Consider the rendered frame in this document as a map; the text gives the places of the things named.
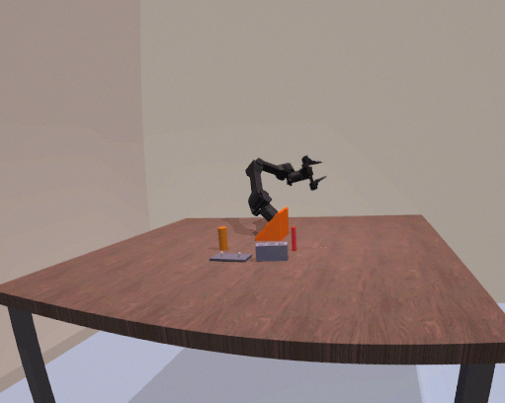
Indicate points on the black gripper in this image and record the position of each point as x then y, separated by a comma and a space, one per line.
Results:
312, 184

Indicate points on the orange cylinder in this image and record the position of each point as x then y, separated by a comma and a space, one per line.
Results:
222, 239

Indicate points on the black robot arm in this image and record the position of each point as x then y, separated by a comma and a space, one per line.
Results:
259, 199

